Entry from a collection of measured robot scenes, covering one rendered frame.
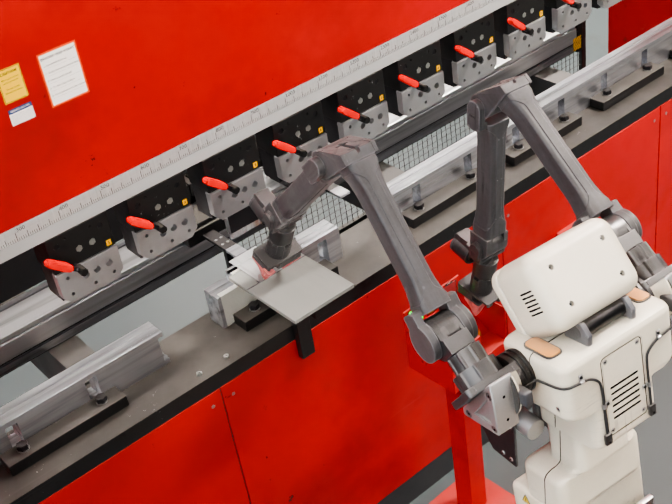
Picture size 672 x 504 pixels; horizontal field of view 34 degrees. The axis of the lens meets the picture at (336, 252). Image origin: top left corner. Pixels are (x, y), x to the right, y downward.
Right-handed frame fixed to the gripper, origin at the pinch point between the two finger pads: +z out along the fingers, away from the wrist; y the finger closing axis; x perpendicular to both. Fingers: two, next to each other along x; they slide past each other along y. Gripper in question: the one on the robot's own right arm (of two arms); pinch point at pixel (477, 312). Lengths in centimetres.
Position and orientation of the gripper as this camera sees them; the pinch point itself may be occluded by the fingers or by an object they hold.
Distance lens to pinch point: 273.9
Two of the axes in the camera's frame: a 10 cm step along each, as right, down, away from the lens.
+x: -7.3, 4.8, -4.9
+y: -6.8, -5.3, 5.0
